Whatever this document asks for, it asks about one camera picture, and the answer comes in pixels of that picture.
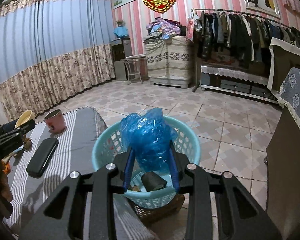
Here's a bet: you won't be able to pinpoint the beige cloth pouch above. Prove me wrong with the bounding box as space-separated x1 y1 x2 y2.
15 109 35 128

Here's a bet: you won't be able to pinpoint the blue plastic bag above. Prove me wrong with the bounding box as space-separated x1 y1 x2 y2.
120 108 177 173

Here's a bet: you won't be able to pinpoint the black glasses case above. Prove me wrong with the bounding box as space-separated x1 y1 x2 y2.
26 138 59 178

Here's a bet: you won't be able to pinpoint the pink metal mug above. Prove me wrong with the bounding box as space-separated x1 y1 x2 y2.
44 109 66 134

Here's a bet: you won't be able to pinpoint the grey striped table cloth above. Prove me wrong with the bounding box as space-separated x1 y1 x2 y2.
3 106 161 240

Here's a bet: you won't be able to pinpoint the dark wooden cabinet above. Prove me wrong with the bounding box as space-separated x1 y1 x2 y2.
263 37 300 240

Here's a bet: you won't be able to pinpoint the wooden stool under basket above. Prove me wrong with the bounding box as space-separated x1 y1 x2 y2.
128 194 185 226

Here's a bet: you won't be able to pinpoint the teal plastic laundry basket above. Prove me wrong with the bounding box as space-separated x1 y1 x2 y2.
91 116 201 209

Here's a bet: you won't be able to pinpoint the blue floral window curtain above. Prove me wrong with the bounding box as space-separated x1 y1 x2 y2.
0 0 115 120

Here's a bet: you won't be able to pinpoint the blue floral fringed cloth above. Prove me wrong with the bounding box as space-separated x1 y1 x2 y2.
278 67 300 130

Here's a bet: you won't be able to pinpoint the low tv cabinet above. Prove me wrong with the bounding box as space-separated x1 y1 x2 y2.
199 64 278 105

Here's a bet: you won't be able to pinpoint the grey water dispenser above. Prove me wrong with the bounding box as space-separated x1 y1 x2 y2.
111 38 132 81

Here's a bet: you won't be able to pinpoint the blue covered potted plant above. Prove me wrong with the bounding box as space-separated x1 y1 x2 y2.
113 21 129 38

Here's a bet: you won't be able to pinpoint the cloth covered cabinet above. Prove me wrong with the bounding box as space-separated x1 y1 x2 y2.
145 36 194 88

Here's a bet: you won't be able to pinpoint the hanging dark clothes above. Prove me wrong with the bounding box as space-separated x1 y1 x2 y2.
193 10 300 77

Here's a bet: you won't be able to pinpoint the pink hanging gift bag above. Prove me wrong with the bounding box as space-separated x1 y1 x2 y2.
185 18 194 42

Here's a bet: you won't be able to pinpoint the pile of folded clothes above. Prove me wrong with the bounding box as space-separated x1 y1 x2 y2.
143 17 186 41

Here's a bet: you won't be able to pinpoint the metal clothes rack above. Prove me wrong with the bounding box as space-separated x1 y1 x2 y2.
189 8 291 79

